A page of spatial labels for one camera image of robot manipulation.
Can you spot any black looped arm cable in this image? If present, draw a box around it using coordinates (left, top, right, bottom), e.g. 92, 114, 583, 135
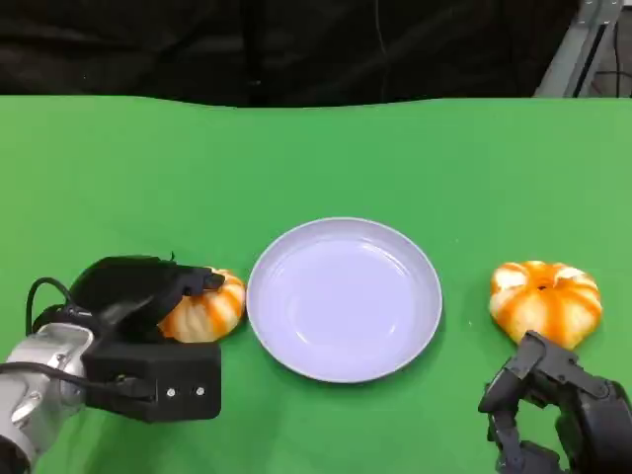
25, 276, 103, 337

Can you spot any black camera plug cable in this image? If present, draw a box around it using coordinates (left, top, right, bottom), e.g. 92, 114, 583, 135
0, 361, 155, 402

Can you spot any orange and white bread roll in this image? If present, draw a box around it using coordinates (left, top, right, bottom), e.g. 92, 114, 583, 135
157, 268, 247, 345
488, 260, 603, 352

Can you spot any black background cable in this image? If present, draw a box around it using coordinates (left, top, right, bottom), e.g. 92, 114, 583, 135
594, 22, 632, 98

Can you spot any aluminium frame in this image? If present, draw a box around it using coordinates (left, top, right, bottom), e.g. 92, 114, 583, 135
532, 0, 632, 99

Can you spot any lilac plate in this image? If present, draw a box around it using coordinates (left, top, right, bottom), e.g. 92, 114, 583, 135
246, 216, 443, 384

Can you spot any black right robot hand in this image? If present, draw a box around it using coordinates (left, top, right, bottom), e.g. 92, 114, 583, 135
477, 330, 632, 474

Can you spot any green table cloth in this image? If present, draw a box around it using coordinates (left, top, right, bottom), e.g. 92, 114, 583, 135
0, 94, 632, 474

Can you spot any black backdrop curtain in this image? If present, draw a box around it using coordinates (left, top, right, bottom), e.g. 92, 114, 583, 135
0, 0, 582, 109

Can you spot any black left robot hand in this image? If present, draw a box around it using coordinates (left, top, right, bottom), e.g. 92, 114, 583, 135
68, 254, 227, 342

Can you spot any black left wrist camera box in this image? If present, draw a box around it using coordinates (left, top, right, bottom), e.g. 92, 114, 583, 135
81, 339, 222, 425

